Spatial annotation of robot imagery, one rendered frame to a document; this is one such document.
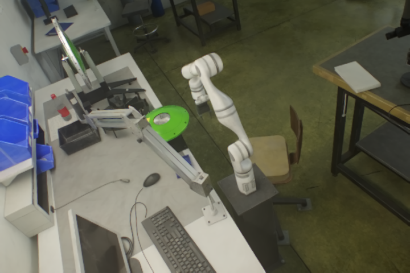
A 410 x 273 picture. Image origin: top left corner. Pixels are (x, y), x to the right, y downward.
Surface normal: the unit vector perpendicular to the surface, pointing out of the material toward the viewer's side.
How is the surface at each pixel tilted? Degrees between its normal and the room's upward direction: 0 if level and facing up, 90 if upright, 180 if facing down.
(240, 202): 0
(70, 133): 87
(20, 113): 88
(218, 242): 0
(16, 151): 92
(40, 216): 90
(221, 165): 0
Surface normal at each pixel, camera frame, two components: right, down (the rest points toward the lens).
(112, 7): 0.43, 0.54
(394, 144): -0.20, -0.73
